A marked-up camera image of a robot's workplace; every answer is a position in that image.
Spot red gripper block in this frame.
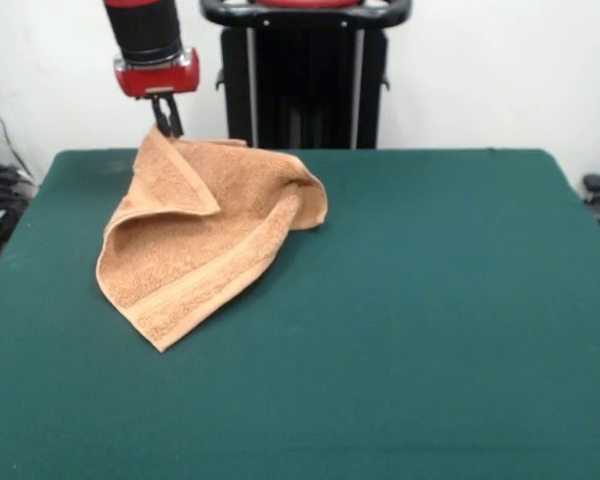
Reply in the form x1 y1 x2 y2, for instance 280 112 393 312
112 46 203 138

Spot tan terry towel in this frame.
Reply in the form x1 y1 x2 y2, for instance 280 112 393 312
95 124 330 353

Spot dark green table cloth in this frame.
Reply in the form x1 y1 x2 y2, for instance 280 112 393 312
0 147 600 480

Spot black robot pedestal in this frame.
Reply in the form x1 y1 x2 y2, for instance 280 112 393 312
198 0 413 151

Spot grey wall cables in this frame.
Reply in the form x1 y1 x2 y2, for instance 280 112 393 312
0 91 36 187

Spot black cable bundle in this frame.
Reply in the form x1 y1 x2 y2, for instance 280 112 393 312
0 163 37 207

